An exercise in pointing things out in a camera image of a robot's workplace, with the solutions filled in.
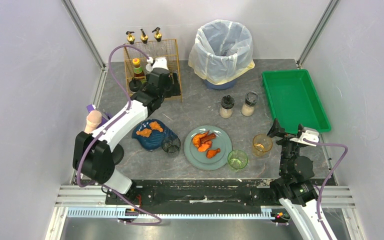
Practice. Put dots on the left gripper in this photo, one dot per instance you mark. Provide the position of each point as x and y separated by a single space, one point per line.
167 84

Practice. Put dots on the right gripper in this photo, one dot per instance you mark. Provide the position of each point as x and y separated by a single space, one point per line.
288 138

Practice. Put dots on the red sauce bottle green label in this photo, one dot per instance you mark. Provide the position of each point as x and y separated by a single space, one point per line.
138 71

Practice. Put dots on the black cap spice jar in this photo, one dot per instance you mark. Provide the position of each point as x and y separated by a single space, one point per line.
135 85

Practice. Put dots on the black flip-cap spice jar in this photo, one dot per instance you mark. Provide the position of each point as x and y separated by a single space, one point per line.
226 106

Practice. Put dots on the blue ribbed dish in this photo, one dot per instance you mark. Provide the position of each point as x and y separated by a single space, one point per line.
155 140

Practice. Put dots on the clear oil bottle gold spout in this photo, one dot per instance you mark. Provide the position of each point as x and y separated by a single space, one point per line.
131 40

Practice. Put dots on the brown-sauce bottle gold spout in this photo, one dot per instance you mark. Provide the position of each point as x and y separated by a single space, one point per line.
149 46

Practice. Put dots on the grey-green round plate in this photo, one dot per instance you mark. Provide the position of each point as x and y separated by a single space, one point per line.
199 159

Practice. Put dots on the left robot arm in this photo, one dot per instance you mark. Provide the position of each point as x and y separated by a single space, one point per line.
96 153

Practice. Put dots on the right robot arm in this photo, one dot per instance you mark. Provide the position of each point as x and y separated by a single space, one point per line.
294 189

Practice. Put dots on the amber glass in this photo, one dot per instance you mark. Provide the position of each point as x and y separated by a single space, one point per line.
261 145

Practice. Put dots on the green plastic tray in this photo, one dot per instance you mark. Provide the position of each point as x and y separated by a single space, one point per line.
293 100

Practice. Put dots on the fried piece on blue dish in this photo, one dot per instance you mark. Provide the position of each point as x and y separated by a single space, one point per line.
155 126

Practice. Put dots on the dark smoky glass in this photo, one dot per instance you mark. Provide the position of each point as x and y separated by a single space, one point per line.
171 145

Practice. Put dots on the green glass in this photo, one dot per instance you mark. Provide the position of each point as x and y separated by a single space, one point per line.
237 159

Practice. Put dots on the fried food on plate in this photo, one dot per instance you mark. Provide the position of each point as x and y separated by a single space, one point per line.
203 142

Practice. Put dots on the bin with plastic liner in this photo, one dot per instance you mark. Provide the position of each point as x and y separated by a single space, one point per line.
222 52

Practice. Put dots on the purple box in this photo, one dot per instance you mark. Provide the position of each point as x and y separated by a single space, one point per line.
105 116

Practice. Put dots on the beige microphone on stand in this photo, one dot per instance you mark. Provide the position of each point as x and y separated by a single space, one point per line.
92 121

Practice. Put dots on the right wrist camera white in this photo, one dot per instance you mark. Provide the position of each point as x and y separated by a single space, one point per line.
310 137

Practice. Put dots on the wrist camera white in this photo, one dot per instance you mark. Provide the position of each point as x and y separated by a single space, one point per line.
310 137
158 62

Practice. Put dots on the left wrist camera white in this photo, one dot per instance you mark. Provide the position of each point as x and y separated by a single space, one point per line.
158 62

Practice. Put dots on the yellow wire rack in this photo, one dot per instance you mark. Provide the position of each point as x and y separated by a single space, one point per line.
172 62

